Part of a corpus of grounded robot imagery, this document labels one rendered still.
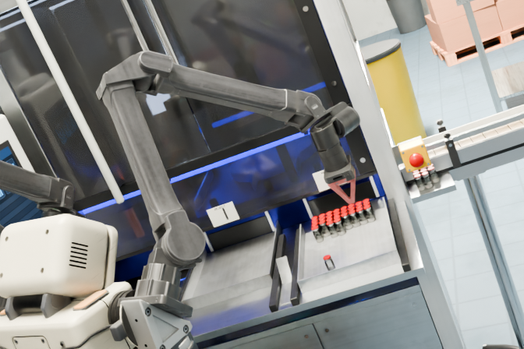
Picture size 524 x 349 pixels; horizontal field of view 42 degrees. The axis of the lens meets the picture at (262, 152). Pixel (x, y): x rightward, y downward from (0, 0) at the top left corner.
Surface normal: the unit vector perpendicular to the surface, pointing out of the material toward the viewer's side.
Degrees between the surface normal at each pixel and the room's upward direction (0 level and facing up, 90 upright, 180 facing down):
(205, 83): 68
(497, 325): 0
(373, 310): 90
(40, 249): 48
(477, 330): 0
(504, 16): 90
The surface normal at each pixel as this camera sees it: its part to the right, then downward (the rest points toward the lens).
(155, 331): 0.82, -0.18
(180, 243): 0.40, -0.39
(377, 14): -0.22, 0.36
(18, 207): 0.89, -0.26
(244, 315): -0.37, -0.89
